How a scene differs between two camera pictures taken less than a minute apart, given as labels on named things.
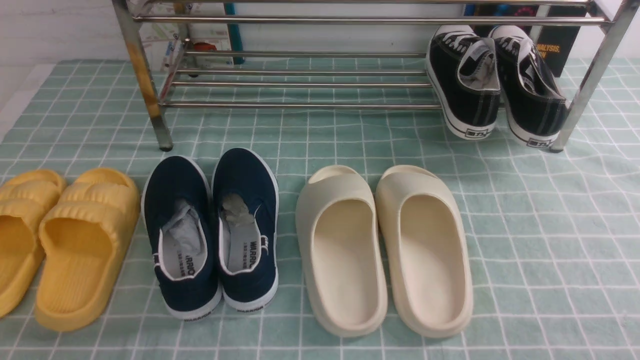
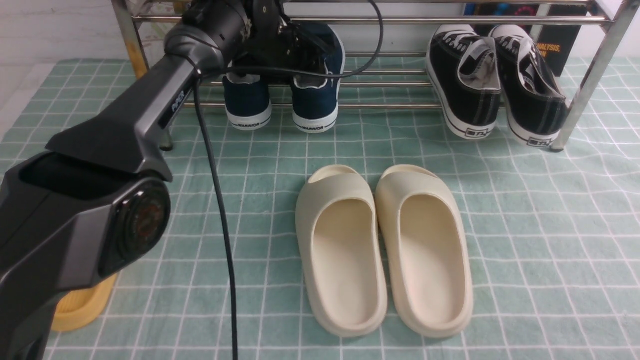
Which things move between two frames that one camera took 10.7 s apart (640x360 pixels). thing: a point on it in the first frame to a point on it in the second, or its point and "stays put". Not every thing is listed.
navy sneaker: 177,206 to 247,100
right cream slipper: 422,225 stays put
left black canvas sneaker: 463,72 stays put
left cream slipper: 338,228 stays put
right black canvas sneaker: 534,103 stays put
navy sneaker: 245,211 to 315,100
